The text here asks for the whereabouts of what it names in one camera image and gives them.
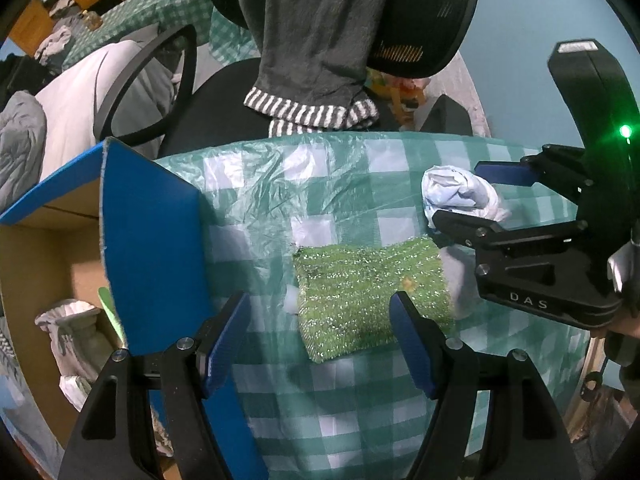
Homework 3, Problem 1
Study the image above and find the pale lilac bed sheet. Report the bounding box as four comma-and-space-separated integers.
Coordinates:
35, 40, 176, 181

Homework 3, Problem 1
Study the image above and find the white lace cloth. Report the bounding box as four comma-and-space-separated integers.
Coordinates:
450, 55, 488, 138

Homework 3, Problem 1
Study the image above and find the green glittery scouring cloth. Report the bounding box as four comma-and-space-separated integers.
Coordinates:
292, 236, 456, 363

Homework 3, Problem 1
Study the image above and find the black mesh office chair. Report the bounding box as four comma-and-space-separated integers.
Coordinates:
92, 0, 481, 158

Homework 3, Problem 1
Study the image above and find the black clothes pile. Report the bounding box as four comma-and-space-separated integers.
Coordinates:
0, 55, 51, 111

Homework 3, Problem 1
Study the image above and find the grey and white clothes pile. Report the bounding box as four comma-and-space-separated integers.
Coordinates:
34, 15, 83, 61

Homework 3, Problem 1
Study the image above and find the grey garment with striped cuffs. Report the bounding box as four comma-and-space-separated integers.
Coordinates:
239, 0, 396, 136

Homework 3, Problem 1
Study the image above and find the wooden board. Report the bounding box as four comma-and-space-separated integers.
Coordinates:
565, 337, 608, 441

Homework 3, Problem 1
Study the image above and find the neon yellow-green sock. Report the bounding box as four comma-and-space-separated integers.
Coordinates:
97, 286, 130, 348

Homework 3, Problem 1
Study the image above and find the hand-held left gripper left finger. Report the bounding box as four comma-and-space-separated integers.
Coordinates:
57, 291, 251, 480

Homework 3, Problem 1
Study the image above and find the grey sock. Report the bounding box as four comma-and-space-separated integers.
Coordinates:
440, 247, 488, 318

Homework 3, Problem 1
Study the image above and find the blue-rimmed cardboard box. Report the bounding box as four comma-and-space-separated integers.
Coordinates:
0, 137, 268, 480

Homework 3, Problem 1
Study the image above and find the orange patterned bag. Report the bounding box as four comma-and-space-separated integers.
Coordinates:
367, 72, 431, 126

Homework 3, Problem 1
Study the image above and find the green checked plastic tablecloth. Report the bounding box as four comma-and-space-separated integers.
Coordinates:
152, 131, 608, 480

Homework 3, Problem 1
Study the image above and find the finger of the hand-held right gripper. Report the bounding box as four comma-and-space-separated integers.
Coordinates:
474, 144, 591, 196
431, 209, 588, 256

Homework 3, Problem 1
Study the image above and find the person's right hand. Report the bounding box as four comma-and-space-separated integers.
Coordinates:
606, 310, 640, 340

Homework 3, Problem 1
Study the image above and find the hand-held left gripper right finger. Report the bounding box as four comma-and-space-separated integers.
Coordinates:
389, 291, 583, 480

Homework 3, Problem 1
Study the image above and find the grey quilted jacket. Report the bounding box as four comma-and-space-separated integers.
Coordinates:
0, 91, 48, 211

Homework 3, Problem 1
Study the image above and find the wooden wardrobe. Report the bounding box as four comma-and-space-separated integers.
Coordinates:
7, 0, 131, 58

